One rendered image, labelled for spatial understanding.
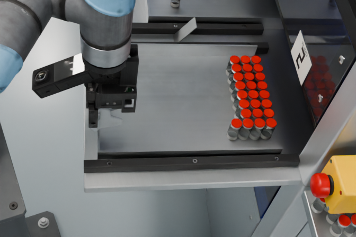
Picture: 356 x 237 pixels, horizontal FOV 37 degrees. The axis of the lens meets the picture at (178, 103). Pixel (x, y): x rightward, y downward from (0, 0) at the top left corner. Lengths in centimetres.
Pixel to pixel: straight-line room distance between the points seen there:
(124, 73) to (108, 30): 12
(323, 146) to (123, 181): 35
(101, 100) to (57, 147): 116
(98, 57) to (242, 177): 38
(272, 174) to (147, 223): 94
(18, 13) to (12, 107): 147
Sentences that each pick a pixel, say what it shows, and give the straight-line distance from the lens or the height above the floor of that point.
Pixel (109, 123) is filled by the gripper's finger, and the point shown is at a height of 95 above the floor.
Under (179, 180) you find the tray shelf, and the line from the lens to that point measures 98.
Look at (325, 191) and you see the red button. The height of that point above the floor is 101.
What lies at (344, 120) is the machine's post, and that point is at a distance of 87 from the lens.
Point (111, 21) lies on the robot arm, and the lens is 73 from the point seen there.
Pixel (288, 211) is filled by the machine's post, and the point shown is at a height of 77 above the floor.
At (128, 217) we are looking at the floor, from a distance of 191.
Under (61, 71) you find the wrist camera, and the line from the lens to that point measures 86.
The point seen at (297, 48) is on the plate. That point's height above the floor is 102.
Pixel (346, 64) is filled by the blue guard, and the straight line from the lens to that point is 87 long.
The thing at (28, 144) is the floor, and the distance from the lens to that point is 206.
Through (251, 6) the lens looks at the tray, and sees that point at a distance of 130.
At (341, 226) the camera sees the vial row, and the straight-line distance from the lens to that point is 98.
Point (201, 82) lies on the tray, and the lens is 111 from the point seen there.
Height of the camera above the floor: 174
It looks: 53 degrees down
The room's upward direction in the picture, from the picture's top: 12 degrees clockwise
